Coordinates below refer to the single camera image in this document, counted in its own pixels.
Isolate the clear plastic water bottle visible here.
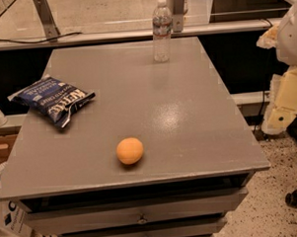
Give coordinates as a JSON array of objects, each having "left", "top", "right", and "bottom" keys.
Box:
[{"left": 152, "top": 0, "right": 173, "bottom": 62}]

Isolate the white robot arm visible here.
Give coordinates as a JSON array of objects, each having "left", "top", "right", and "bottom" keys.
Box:
[{"left": 257, "top": 0, "right": 297, "bottom": 135}]

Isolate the orange fruit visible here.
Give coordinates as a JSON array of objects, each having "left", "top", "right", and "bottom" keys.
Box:
[{"left": 116, "top": 138, "right": 144, "bottom": 165}]

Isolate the grey drawer cabinet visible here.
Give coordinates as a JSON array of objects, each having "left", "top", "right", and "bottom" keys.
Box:
[{"left": 0, "top": 34, "right": 275, "bottom": 237}]

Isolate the blue potato chips bag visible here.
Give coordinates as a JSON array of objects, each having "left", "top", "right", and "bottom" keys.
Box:
[{"left": 7, "top": 75, "right": 95, "bottom": 128}]

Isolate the grey drawer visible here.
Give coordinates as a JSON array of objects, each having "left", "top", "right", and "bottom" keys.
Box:
[
  {"left": 59, "top": 217, "right": 226, "bottom": 237},
  {"left": 26, "top": 188, "right": 248, "bottom": 235}
]

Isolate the top grey drawer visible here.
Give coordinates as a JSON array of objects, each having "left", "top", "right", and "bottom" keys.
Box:
[{"left": 26, "top": 188, "right": 248, "bottom": 235}]

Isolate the brown cardboard box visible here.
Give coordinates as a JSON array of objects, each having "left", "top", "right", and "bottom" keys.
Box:
[{"left": 0, "top": 134, "right": 17, "bottom": 164}]

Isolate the black chair caster wheel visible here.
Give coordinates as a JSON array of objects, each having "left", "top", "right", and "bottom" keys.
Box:
[{"left": 285, "top": 190, "right": 297, "bottom": 208}]

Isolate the white printed box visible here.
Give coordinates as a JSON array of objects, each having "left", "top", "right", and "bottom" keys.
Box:
[{"left": 0, "top": 201, "right": 32, "bottom": 237}]

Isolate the middle metal bracket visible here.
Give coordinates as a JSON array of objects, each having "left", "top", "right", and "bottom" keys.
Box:
[{"left": 166, "top": 0, "right": 188, "bottom": 33}]

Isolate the metal bracket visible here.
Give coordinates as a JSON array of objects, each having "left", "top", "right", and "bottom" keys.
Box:
[
  {"left": 166, "top": 0, "right": 188, "bottom": 33},
  {"left": 33, "top": 0, "right": 60, "bottom": 41}
]

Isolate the left metal bracket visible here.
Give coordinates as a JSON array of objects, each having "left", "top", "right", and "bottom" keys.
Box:
[{"left": 33, "top": 0, "right": 60, "bottom": 41}]

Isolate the black hanging cable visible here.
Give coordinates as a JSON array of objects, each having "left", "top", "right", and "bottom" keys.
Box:
[{"left": 248, "top": 17, "right": 279, "bottom": 133}]

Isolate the black cable on ledge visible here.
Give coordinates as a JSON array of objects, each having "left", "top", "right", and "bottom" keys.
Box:
[{"left": 0, "top": 31, "right": 84, "bottom": 45}]

